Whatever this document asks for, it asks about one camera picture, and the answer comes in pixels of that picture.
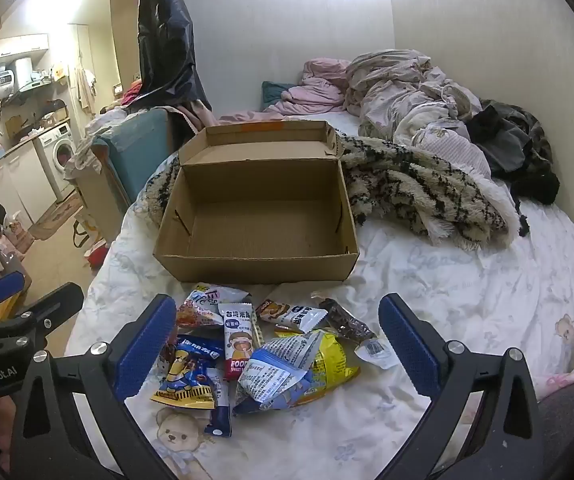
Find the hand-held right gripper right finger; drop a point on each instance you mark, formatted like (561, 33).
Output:
(407, 345)

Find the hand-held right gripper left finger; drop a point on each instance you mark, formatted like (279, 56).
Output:
(144, 347)

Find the blue cartoon snack packet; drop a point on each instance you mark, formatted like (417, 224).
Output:
(187, 375)

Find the clear chocolate cake packet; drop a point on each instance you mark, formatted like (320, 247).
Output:
(347, 327)

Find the yellow snack bag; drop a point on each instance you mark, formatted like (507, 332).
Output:
(332, 365)

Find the blue white snack packet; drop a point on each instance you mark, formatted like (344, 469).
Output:
(272, 370)

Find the brown cardboard box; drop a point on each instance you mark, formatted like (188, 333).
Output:
(267, 220)

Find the white bear print bedsheet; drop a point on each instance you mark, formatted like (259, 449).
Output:
(467, 310)

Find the white pink snack packet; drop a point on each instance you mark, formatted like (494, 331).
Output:
(202, 305)

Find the brown floor mat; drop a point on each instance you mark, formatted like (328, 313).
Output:
(57, 217)

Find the red white snack bar packet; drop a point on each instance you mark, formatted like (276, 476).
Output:
(237, 340)

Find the blue white stick packet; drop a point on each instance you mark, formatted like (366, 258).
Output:
(219, 410)

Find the white kitchen cabinet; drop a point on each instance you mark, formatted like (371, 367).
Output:
(22, 180)

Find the brown white snack packet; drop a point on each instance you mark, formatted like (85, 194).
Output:
(292, 315)

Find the white washing machine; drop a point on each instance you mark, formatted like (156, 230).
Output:
(62, 155)

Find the beige black fuzzy blanket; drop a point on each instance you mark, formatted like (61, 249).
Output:
(417, 185)

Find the teal upholstered chair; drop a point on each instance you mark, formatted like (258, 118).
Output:
(137, 150)

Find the hanging white towel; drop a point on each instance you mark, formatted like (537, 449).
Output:
(86, 87)

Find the dark clothes pile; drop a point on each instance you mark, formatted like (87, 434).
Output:
(517, 145)

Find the crumpled floral duvet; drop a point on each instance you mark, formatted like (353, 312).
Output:
(397, 90)

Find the pink quilt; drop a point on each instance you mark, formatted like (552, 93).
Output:
(317, 92)

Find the black plastic bag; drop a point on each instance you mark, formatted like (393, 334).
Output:
(167, 50)

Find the teal pillow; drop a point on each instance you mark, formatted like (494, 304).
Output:
(272, 92)

